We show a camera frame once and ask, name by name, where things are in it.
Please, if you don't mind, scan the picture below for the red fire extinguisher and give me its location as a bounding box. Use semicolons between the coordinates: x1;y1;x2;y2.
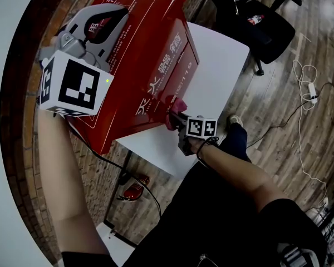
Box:
116;174;150;202

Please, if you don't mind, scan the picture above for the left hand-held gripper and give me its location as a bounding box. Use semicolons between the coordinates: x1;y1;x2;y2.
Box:
38;3;130;118

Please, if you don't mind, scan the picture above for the person's grey white shoe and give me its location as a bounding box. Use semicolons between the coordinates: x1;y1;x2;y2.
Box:
277;242;317;267

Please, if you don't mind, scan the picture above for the red fire extinguisher box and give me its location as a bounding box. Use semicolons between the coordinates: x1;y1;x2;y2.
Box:
66;0;200;155

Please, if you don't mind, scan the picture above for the person's right hand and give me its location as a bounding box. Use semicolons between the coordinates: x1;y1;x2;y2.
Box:
188;138;210;155

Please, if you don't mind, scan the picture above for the plastic bottle with red label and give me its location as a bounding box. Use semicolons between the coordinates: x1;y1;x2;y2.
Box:
247;14;265;26

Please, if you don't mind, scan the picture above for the person's beige shoe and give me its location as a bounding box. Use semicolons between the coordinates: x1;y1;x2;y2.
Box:
227;114;244;128

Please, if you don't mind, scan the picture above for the black office chair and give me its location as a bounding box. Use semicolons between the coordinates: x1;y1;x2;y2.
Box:
193;0;303;76

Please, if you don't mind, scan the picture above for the person's right forearm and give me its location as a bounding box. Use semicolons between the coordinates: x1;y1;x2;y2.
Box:
197;145;289;212

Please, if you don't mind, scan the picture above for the black floor cable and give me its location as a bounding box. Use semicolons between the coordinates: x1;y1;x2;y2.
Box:
246;81;334;150

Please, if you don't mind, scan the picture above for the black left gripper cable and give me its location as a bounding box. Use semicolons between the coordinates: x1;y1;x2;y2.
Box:
68;121;162;216

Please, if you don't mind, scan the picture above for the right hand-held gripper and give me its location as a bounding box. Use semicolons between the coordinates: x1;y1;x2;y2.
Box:
169;111;218;157

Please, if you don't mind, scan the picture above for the person's dark trouser leg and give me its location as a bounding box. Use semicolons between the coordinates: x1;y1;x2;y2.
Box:
218;122;253;164

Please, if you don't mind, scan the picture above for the person's left forearm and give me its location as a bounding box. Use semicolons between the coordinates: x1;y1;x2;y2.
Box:
37;110;109;255

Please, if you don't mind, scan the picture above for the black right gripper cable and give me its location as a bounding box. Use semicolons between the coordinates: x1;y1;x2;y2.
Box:
196;136;220;167

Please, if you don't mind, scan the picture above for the person's dark shirt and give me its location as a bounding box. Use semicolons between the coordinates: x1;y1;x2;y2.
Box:
61;160;328;267

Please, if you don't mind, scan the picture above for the white floor cable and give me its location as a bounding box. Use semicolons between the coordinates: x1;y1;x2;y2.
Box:
292;59;328;209

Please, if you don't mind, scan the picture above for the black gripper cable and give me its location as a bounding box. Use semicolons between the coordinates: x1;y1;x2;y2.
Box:
68;121;162;216
196;136;220;167

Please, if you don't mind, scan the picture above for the pink cloth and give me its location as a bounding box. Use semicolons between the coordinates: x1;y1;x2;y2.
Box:
164;95;189;130

